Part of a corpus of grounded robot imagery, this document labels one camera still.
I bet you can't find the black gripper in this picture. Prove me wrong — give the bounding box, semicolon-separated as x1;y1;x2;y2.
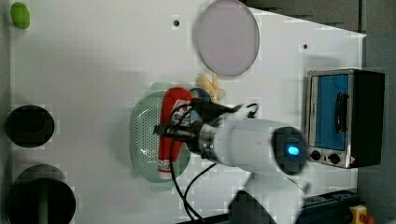
153;121;205;145

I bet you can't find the red plush ketchup bottle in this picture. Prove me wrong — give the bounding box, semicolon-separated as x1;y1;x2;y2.
157;87;192;180

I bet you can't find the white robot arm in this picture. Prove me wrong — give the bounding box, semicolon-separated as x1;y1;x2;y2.
153;119;309;224

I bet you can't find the green oval strainer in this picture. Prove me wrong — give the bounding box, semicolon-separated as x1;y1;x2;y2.
130;88;192;183

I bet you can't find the blue bowl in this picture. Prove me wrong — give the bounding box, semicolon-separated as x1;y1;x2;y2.
190;87;211;101

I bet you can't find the peeled yellow banana toy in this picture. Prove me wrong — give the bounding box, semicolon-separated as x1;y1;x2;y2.
197;74;226;102

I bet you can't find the round lilac plate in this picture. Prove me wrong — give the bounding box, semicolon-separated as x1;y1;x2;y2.
196;0;260;76

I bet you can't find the silver toaster oven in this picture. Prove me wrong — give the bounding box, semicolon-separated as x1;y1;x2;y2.
305;69;385;169

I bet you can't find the black round container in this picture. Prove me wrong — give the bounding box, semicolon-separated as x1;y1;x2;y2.
6;105;55;147

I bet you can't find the dark green round bin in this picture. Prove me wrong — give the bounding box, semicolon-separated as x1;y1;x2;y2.
7;164;77;224

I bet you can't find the yellow emergency stop button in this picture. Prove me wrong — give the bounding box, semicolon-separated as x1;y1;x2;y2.
349;205;375;224

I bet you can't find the green round object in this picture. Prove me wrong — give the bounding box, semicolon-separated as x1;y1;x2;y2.
10;2;31;30

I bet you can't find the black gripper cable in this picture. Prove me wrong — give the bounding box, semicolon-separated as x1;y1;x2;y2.
167;98;260;222

